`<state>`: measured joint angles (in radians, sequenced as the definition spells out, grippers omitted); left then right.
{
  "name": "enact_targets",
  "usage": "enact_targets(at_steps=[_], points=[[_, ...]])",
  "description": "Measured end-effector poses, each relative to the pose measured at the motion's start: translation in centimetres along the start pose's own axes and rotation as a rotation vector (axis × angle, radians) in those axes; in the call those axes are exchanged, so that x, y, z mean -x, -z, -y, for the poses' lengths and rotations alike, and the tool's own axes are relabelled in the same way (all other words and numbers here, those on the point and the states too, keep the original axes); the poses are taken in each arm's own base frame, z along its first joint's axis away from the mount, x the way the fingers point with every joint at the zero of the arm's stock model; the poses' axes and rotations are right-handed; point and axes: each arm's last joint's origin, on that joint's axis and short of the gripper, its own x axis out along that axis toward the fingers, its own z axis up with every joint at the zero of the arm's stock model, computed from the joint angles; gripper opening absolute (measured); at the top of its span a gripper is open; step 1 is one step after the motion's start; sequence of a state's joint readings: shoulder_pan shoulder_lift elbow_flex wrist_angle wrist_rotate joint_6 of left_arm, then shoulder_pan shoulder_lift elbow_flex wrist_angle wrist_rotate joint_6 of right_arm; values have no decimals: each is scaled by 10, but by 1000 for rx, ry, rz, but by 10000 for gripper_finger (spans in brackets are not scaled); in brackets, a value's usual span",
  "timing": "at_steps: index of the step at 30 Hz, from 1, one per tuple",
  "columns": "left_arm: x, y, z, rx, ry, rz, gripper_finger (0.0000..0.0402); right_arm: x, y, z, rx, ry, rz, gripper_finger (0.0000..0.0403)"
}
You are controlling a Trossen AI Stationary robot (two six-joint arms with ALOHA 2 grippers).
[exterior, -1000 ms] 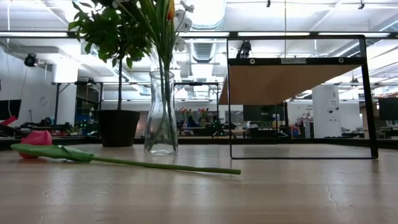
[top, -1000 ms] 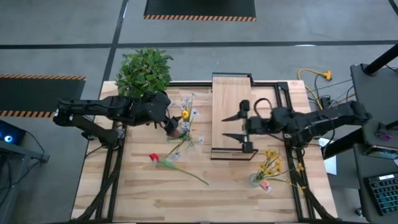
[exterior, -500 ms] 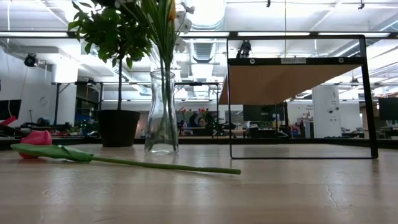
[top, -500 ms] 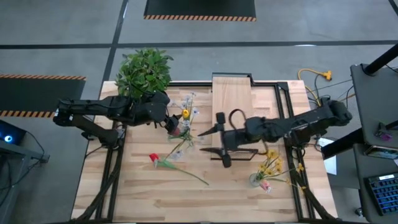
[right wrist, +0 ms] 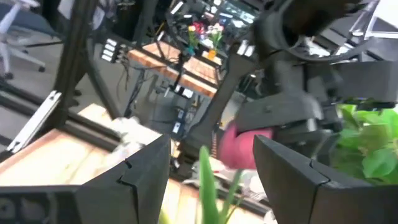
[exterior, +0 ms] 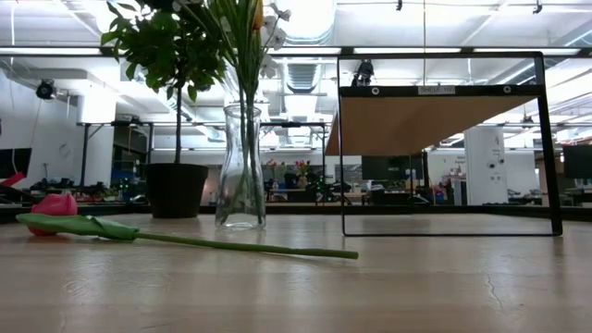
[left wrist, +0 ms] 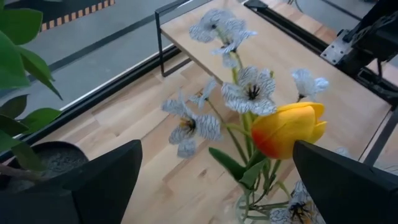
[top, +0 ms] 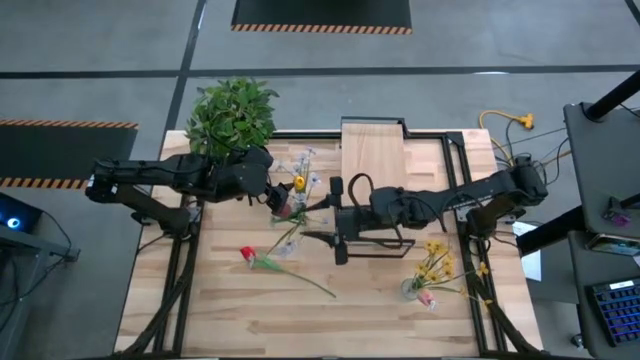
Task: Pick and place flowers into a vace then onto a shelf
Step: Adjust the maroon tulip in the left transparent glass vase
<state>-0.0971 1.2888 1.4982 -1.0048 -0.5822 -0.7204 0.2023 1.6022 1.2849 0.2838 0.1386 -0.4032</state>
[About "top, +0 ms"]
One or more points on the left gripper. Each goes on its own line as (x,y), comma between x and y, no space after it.
(279,200)

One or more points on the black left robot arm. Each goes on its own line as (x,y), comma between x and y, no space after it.
(150,172)

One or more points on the black keyboard with blue keys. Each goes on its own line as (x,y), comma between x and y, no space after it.
(617,310)

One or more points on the glass vase mixed flowers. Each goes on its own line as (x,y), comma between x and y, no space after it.
(314,178)

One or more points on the white paper sheet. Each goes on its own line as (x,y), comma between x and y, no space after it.
(531,260)

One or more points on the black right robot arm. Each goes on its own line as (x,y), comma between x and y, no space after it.
(500,187)

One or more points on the black desk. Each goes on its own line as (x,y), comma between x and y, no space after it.
(600,160)

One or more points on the black hazard-striped floor mat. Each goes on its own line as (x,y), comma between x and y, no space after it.
(320,12)
(60,155)

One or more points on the yellow artificial tulip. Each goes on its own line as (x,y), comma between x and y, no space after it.
(299,183)

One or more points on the potted green plant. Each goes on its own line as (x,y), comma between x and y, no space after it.
(230,115)

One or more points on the black aluminium base frame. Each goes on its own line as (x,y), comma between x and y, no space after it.
(482,310)
(175,300)

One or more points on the computer tower with blue light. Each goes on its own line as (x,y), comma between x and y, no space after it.
(20,215)

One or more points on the light pink artificial tulip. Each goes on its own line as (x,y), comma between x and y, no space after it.
(426,297)

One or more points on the dark red artificial tulip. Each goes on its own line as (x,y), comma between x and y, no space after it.
(283,210)

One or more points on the smooth clear glass vase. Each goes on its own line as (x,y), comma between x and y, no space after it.
(300,202)

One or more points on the wooden shelf with black frame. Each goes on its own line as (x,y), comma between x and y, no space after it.
(372,150)

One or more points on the small ribbed glass vase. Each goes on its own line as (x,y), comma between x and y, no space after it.
(409,290)

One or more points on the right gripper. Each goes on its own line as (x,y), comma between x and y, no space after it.
(355,222)

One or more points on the yellow artificial flower bunch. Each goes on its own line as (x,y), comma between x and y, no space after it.
(434,246)

